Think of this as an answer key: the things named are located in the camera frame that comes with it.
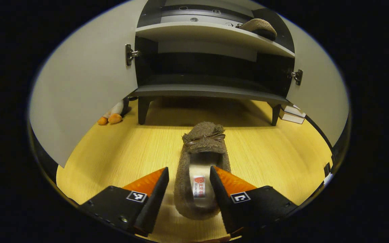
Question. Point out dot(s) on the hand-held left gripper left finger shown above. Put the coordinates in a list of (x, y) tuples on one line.
[(155, 202)]

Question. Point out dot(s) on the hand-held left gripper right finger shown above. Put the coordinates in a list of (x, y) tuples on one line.
[(223, 202)]

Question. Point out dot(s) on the brown felt shoe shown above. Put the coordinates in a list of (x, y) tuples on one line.
[(258, 26), (203, 135)]

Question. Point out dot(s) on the white shoe cabinet door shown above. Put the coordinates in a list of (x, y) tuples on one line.
[(86, 84), (319, 84)]

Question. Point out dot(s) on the grey white shoe cabinet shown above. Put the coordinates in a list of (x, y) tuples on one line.
[(208, 33)]

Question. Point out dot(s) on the metal door hinge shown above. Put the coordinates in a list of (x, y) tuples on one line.
[(130, 54), (297, 77)]

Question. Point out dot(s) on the penguin plush toy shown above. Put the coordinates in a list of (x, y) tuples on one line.
[(117, 109)]

